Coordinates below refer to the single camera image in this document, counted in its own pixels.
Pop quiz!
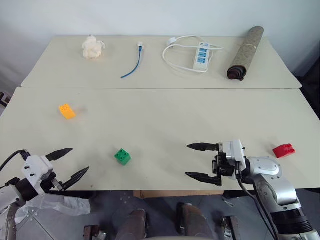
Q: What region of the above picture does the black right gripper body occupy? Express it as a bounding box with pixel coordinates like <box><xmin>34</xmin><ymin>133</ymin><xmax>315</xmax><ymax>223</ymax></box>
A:
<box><xmin>211</xmin><ymin>142</ymin><xmax>238</xmax><ymax>179</ymax></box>

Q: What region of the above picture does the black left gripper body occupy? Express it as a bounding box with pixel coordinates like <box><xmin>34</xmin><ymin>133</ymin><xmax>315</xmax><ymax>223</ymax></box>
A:
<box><xmin>39</xmin><ymin>171</ymin><xmax>64</xmax><ymax>195</ymax></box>

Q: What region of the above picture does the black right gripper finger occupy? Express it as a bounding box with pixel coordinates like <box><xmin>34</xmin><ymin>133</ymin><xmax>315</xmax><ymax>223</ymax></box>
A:
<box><xmin>184</xmin><ymin>171</ymin><xmax>223</xmax><ymax>187</ymax></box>
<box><xmin>186</xmin><ymin>142</ymin><xmax>220</xmax><ymax>152</ymax></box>

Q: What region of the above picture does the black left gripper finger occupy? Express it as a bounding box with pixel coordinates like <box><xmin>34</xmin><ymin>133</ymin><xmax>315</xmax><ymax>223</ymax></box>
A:
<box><xmin>45</xmin><ymin>147</ymin><xmax>74</xmax><ymax>162</ymax></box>
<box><xmin>59</xmin><ymin>166</ymin><xmax>91</xmax><ymax>192</ymax></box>

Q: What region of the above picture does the crumpled clear plastic bag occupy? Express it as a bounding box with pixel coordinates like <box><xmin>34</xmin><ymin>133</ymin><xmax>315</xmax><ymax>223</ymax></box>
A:
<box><xmin>14</xmin><ymin>194</ymin><xmax>92</xmax><ymax>225</ymax></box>

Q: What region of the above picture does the brown cardboard piece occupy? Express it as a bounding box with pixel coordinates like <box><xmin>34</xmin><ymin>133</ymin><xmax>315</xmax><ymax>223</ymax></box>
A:
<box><xmin>132</xmin><ymin>189</ymin><xmax>225</xmax><ymax>199</ymax></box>

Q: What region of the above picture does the orange toy brick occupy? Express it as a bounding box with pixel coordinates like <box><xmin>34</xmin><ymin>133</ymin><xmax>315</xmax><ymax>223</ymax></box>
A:
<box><xmin>58</xmin><ymin>103</ymin><xmax>77</xmax><ymax>120</ymax></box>

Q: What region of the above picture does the dark rounded robot leg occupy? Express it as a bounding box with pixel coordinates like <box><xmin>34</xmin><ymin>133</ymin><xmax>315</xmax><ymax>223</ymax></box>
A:
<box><xmin>176</xmin><ymin>202</ymin><xmax>214</xmax><ymax>237</ymax></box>
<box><xmin>115</xmin><ymin>208</ymin><xmax>148</xmax><ymax>240</ymax></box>

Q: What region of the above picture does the green toy brick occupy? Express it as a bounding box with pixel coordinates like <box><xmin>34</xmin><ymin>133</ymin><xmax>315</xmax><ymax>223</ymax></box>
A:
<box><xmin>113</xmin><ymin>148</ymin><xmax>132</xmax><ymax>166</ymax></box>

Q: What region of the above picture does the red toy brick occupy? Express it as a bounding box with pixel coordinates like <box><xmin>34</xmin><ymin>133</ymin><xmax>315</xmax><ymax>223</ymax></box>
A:
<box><xmin>272</xmin><ymin>143</ymin><xmax>297</xmax><ymax>159</ymax></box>

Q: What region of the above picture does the white power strip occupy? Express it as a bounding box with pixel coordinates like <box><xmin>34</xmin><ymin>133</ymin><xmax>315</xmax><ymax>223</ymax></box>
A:
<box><xmin>161</xmin><ymin>35</ymin><xmax>224</xmax><ymax>73</ymax></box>
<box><xmin>191</xmin><ymin>41</ymin><xmax>210</xmax><ymax>73</ymax></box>

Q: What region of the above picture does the rolled brown patterned mat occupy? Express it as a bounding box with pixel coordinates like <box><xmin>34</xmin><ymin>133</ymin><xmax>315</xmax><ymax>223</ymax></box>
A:
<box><xmin>226</xmin><ymin>25</ymin><xmax>265</xmax><ymax>81</ymax></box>

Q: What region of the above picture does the crumpled white cloth ball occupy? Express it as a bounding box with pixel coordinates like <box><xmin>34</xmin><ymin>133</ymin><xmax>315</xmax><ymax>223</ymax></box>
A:
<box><xmin>81</xmin><ymin>34</ymin><xmax>106</xmax><ymax>61</ymax></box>

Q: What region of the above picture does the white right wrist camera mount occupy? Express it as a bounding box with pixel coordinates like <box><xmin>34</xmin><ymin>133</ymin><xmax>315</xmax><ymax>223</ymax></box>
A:
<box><xmin>221</xmin><ymin>139</ymin><xmax>247</xmax><ymax>180</ymax></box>

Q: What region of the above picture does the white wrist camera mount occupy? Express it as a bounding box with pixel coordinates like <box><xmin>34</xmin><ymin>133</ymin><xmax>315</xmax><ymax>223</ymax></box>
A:
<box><xmin>20</xmin><ymin>155</ymin><xmax>55</xmax><ymax>195</ymax></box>
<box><xmin>221</xmin><ymin>139</ymin><xmax>247</xmax><ymax>180</ymax></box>

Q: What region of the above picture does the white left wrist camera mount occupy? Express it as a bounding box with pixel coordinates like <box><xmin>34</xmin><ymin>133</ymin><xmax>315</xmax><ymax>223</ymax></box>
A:
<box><xmin>20</xmin><ymin>155</ymin><xmax>55</xmax><ymax>195</ymax></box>

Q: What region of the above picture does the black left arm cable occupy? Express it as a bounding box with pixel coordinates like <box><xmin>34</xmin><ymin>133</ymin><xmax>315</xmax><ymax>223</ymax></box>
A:
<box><xmin>0</xmin><ymin>149</ymin><xmax>31</xmax><ymax>173</ymax></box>

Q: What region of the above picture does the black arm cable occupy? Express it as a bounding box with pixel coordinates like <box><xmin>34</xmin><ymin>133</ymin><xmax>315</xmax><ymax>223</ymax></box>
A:
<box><xmin>236</xmin><ymin>168</ymin><xmax>281</xmax><ymax>240</ymax></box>
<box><xmin>0</xmin><ymin>149</ymin><xmax>31</xmax><ymax>173</ymax></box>

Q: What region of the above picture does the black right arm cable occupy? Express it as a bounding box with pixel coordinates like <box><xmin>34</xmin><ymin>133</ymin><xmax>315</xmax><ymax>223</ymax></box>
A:
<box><xmin>236</xmin><ymin>168</ymin><xmax>281</xmax><ymax>240</ymax></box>

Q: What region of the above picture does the blue cable with white plug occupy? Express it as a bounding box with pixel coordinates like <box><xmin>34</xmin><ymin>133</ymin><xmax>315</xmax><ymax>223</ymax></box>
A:
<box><xmin>120</xmin><ymin>42</ymin><xmax>145</xmax><ymax>79</ymax></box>

